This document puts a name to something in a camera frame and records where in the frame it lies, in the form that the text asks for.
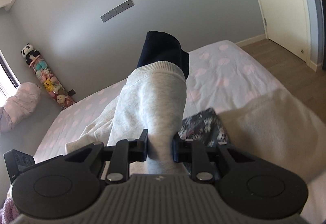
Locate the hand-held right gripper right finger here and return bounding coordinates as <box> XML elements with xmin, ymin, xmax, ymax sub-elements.
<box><xmin>172</xmin><ymin>133</ymin><xmax>255</xmax><ymax>184</ymax></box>

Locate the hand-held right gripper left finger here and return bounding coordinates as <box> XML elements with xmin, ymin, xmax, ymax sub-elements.
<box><xmin>65</xmin><ymin>129</ymin><xmax>149</xmax><ymax>184</ymax></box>

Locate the light grey printed sweatshirt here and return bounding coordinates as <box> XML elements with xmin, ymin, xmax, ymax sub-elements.
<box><xmin>65</xmin><ymin>31</ymin><xmax>190</xmax><ymax>181</ymax></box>

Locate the folded floral garment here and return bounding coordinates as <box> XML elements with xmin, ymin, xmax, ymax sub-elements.
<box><xmin>178</xmin><ymin>108</ymin><xmax>231</xmax><ymax>148</ymax></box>

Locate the person's pink fleece garment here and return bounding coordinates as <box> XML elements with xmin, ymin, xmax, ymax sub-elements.
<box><xmin>0</xmin><ymin>197</ymin><xmax>22</xmax><ymax>224</ymax></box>

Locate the pink polka-dot duvet bundle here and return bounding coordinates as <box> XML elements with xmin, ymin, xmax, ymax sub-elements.
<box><xmin>0</xmin><ymin>82</ymin><xmax>42</xmax><ymax>133</ymax></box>

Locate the clear tube of plush toys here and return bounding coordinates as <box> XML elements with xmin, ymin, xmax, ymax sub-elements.
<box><xmin>30</xmin><ymin>57</ymin><xmax>76</xmax><ymax>110</ymax></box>

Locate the window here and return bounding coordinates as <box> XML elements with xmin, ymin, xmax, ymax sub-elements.
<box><xmin>0</xmin><ymin>49</ymin><xmax>21</xmax><ymax>98</ymax></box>

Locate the folded beige garment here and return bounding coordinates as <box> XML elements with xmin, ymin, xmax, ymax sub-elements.
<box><xmin>218</xmin><ymin>89</ymin><xmax>322</xmax><ymax>185</ymax></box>

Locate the polka-dot bed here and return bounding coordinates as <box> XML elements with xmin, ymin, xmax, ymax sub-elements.
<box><xmin>33</xmin><ymin>40</ymin><xmax>288</xmax><ymax>163</ymax></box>

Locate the panda plush toy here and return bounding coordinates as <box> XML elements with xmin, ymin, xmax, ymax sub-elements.
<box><xmin>21</xmin><ymin>43</ymin><xmax>41</xmax><ymax>65</ymax></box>

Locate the white door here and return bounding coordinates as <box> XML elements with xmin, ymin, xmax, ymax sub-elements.
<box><xmin>242</xmin><ymin>0</ymin><xmax>317</xmax><ymax>72</ymax></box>

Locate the grey wall socket strip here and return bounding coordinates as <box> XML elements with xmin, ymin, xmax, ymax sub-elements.
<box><xmin>100</xmin><ymin>0</ymin><xmax>134</xmax><ymax>23</ymax></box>

